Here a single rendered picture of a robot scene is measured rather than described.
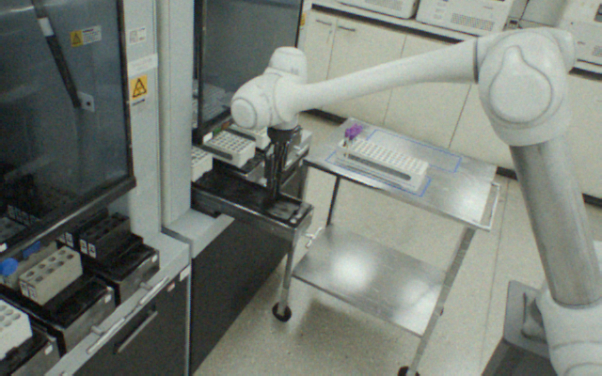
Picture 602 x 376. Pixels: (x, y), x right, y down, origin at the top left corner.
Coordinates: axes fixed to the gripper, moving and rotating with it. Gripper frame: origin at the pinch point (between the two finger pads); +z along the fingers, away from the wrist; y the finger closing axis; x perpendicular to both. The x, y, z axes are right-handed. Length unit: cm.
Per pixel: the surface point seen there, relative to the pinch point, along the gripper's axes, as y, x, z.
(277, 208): 5.1, 4.4, 3.9
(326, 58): -224, -68, 35
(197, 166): 8.2, -21.8, -1.9
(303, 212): 4.4, 12.4, 2.6
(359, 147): -33.1, 15.7, -3.7
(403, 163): -32.4, 31.2, -3.5
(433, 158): -55, 39, 3
